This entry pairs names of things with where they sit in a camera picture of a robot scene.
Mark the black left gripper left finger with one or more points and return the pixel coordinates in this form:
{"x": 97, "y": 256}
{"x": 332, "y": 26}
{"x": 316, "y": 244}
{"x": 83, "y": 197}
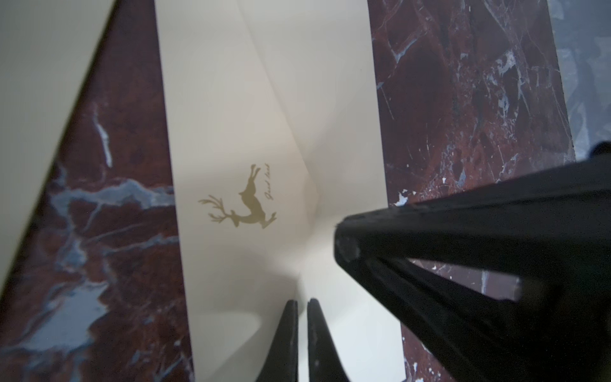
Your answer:
{"x": 281, "y": 364}

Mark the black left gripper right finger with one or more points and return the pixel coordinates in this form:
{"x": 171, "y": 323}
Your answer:
{"x": 324, "y": 362}

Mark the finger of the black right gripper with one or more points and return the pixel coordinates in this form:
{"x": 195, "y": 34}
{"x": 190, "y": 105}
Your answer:
{"x": 508, "y": 282}

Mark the cream yellow envelope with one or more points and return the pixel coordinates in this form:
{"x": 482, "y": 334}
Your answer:
{"x": 47, "y": 52}
{"x": 274, "y": 139}

